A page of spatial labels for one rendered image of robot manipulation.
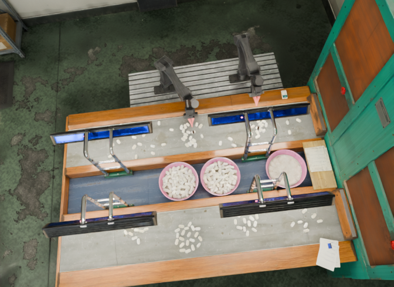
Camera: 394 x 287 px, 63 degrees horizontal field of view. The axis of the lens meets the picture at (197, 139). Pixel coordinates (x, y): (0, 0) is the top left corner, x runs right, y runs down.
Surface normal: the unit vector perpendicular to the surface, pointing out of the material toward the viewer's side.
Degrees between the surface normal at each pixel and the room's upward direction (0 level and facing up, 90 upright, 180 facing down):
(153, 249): 0
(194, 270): 0
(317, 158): 0
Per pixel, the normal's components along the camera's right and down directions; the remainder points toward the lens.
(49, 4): 0.14, 0.90
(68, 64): -0.07, -0.39
